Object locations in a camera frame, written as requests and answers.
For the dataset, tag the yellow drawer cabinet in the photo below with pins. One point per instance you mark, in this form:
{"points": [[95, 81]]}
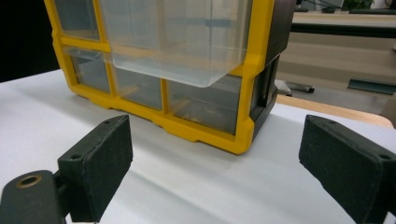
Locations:
{"points": [[246, 124]]}

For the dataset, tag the large clear plastic drawer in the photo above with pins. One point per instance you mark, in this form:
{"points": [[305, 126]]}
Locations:
{"points": [[174, 40]]}

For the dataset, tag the grey metal bar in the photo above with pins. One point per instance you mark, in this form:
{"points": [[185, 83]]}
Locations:
{"points": [[299, 87]]}

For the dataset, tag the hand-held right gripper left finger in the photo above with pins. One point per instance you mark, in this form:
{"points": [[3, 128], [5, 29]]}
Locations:
{"points": [[93, 168]]}

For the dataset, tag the dark green strip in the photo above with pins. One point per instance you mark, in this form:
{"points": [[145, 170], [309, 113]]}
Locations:
{"points": [[372, 86]]}

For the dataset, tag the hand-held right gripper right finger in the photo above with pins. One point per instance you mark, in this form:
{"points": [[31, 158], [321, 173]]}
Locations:
{"points": [[348, 165]]}

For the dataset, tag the black horizontal rail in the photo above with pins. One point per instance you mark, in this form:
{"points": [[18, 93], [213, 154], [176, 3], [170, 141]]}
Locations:
{"points": [[342, 30]]}

